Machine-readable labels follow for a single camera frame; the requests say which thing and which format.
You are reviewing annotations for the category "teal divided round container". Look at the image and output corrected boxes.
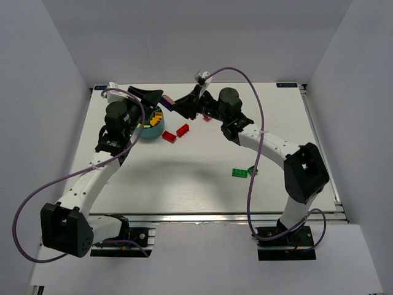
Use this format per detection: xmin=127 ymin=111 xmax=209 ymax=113
xmin=141 ymin=106 xmax=165 ymax=140

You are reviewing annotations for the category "yellow long lego brick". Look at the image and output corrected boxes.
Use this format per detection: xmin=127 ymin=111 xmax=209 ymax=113
xmin=154 ymin=112 xmax=163 ymax=120

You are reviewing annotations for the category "aluminium front table rail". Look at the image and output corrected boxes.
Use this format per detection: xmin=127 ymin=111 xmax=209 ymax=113
xmin=89 ymin=213 xmax=281 ymax=223

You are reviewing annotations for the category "green flat lego plate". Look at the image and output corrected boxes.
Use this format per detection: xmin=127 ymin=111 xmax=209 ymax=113
xmin=232 ymin=168 xmax=248 ymax=178

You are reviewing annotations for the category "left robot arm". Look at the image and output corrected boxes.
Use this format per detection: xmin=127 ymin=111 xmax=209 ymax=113
xmin=40 ymin=87 xmax=163 ymax=258

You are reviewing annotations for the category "green small lego brick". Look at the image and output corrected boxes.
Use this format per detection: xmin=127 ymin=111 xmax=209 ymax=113
xmin=247 ymin=165 xmax=259 ymax=176

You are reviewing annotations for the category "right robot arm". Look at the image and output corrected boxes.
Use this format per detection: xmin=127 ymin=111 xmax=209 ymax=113
xmin=172 ymin=86 xmax=330 ymax=236

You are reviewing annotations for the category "orange square lego brick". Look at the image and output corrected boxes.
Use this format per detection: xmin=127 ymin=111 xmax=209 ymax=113
xmin=150 ymin=117 xmax=160 ymax=126

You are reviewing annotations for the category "aluminium right table rail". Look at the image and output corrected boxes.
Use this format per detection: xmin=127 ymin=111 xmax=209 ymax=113
xmin=298 ymin=84 xmax=350 ymax=224

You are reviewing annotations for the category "right table logo sticker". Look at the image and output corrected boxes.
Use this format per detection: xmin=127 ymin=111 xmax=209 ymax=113
xmin=276 ymin=82 xmax=298 ymax=88

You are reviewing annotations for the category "red long lego brick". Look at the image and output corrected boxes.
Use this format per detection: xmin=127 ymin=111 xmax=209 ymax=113
xmin=176 ymin=124 xmax=190 ymax=137

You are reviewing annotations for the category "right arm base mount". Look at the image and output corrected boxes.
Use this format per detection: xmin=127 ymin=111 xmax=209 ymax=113
xmin=257 ymin=226 xmax=316 ymax=261

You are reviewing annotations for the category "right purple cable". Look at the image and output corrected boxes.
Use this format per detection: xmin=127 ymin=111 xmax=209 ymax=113
xmin=204 ymin=66 xmax=327 ymax=253

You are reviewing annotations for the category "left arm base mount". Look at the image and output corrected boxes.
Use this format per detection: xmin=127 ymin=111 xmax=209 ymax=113
xmin=90 ymin=227 xmax=156 ymax=258

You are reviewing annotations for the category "aluminium table rail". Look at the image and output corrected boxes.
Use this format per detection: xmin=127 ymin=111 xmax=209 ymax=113
xmin=298 ymin=84 xmax=350 ymax=224
xmin=89 ymin=213 xmax=281 ymax=223

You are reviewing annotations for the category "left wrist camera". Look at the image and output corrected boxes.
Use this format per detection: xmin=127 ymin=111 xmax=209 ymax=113
xmin=101 ymin=82 xmax=127 ymax=104

